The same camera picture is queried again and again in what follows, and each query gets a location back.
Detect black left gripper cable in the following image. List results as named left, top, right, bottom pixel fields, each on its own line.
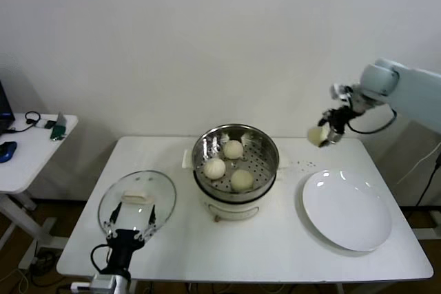
left=90, top=244, right=112, bottom=273

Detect tangled floor cables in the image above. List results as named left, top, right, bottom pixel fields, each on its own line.
left=17, top=249, right=61, bottom=290

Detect blue computer mouse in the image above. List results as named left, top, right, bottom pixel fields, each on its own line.
left=0, top=140, right=18, bottom=163

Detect glass pot lid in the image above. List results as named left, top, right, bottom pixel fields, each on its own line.
left=97, top=169, right=178, bottom=242

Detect white hanging cable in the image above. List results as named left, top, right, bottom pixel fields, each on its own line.
left=398, top=145, right=441, bottom=185

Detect white side table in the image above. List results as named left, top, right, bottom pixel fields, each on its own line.
left=0, top=112, right=79, bottom=271

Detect white steamer pot with lid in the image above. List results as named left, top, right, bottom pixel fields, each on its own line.
left=193, top=166, right=289, bottom=223

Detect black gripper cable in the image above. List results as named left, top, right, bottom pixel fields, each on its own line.
left=347, top=107, right=398, bottom=135
left=90, top=244, right=112, bottom=273

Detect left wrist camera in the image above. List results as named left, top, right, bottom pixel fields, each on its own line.
left=70, top=273, right=118, bottom=293

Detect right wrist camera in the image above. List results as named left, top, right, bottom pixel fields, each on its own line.
left=330, top=83, right=353, bottom=101

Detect black laptop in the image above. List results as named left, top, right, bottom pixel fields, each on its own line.
left=0, top=78, right=17, bottom=135

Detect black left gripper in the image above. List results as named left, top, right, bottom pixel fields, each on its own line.
left=103, top=202, right=158, bottom=273

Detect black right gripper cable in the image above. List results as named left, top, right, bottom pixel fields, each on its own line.
left=347, top=107, right=398, bottom=135

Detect black hanging cable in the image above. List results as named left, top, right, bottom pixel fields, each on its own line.
left=415, top=154, right=441, bottom=207

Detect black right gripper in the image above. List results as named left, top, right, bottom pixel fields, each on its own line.
left=317, top=106, right=358, bottom=149

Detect white steamed baozi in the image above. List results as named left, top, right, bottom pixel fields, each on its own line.
left=229, top=169, right=255, bottom=192
left=307, top=125, right=331, bottom=147
left=223, top=140, right=244, bottom=160
left=203, top=158, right=227, bottom=180

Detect white round plate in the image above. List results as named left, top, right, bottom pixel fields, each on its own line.
left=295, top=169, right=393, bottom=255

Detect thin black looped cable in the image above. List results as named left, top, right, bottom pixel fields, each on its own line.
left=3, top=111, right=43, bottom=135

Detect stainless steel steamer basket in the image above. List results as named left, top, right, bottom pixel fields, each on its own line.
left=181, top=123, right=291, bottom=204

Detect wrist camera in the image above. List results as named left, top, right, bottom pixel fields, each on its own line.
left=70, top=273, right=118, bottom=293
left=330, top=83, right=353, bottom=101

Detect green circuit board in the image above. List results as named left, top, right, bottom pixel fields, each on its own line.
left=50, top=125, right=67, bottom=143

